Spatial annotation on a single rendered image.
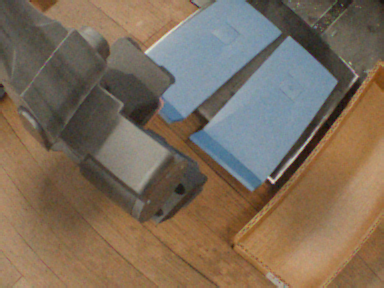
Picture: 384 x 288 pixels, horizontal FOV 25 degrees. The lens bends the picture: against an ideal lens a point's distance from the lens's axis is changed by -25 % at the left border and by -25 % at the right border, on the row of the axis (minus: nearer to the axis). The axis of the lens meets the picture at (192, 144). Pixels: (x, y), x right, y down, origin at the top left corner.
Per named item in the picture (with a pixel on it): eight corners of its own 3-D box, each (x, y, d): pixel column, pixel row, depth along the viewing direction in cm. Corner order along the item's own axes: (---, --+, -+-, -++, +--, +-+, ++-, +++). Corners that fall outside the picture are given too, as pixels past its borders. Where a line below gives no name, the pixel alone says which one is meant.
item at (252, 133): (188, 146, 97) (188, 137, 94) (288, 36, 100) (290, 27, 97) (249, 198, 95) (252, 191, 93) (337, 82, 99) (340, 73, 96)
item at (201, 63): (117, 80, 98) (116, 70, 95) (232, -8, 101) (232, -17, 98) (169, 133, 97) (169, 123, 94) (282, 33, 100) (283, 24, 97)
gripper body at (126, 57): (181, 79, 87) (146, 86, 80) (103, 171, 90) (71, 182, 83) (129, 33, 88) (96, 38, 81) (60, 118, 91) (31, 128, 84)
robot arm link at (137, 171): (205, 152, 81) (200, 94, 70) (134, 239, 79) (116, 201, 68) (90, 70, 83) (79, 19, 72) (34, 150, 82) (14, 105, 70)
